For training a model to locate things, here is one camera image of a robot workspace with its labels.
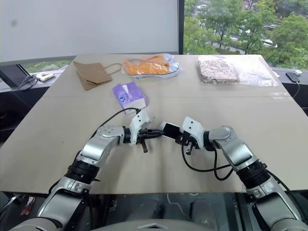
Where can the clear bag with white cloth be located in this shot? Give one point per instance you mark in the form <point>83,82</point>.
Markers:
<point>255,73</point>

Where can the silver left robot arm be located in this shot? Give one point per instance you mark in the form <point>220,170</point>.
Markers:
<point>96,149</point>

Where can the orange item in clear bag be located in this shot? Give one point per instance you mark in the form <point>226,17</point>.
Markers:
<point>144,66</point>

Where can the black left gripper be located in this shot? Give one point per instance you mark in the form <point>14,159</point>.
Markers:
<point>142,136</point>

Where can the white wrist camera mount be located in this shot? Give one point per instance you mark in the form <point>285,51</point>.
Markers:
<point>139,120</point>
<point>192,127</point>

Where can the purple tissue pack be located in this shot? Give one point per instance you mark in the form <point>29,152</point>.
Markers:
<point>130,95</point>

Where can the brown patterned fabric pack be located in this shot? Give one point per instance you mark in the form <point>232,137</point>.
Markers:
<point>216,68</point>

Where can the small white adapter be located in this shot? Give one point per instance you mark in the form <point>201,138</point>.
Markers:
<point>298,71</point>

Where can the white smartphone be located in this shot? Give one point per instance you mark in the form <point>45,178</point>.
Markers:
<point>171,131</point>

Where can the black smartphone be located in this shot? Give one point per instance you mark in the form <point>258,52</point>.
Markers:
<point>292,77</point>

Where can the black window frame post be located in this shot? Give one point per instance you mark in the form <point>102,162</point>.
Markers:
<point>181,26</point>

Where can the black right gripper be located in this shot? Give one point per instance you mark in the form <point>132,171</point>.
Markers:
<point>188,144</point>

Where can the red and white packet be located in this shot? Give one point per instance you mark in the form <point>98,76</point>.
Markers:
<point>29,205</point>

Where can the white power strip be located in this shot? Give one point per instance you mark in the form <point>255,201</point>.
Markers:
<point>45,77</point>

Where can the brown paper bag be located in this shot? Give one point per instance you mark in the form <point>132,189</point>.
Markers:
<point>92,73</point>

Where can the grey robot torso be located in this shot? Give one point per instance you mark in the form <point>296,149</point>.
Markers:
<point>168,226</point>

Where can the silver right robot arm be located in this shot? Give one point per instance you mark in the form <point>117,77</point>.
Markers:
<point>240,149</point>

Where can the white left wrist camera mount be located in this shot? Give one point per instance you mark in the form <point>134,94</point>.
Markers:
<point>139,120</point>

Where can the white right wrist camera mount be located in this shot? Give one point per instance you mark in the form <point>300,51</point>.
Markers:
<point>192,127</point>

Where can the large white screen panel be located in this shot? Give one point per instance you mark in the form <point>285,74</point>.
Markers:
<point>89,29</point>

